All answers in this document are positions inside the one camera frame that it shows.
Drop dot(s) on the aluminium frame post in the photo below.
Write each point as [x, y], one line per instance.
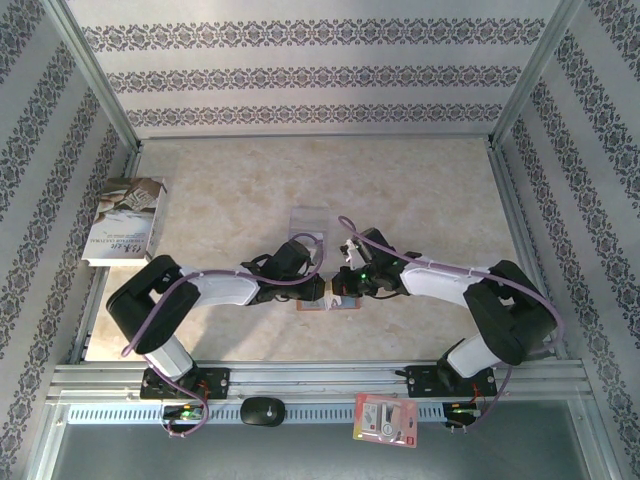
[535, 75]
[95, 75]

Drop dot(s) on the black computer mouse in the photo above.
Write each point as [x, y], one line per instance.
[260, 412]

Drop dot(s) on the white paperback book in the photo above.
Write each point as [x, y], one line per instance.
[125, 215]

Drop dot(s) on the tan leather card holder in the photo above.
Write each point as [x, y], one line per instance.
[307, 305]

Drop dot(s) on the grey metal shelf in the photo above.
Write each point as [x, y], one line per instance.
[300, 455]

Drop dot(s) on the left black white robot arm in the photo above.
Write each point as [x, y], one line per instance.
[150, 310]

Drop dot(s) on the red USB blister pack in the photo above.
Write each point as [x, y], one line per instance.
[385, 420]

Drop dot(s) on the clear plastic card tray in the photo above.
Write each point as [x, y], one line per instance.
[309, 217]

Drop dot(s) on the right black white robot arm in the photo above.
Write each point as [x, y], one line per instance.
[510, 320]

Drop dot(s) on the silver credit card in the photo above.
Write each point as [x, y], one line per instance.
[331, 302]
[306, 230]

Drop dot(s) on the aluminium rear rail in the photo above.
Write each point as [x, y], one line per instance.
[315, 136]

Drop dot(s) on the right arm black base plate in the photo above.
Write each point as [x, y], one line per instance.
[420, 382]

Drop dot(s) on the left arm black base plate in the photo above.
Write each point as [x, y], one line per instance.
[220, 382]

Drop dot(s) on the aluminium mounting rail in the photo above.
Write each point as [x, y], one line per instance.
[320, 380]

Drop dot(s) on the aluminium side rail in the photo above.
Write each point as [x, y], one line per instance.
[512, 200]
[131, 165]

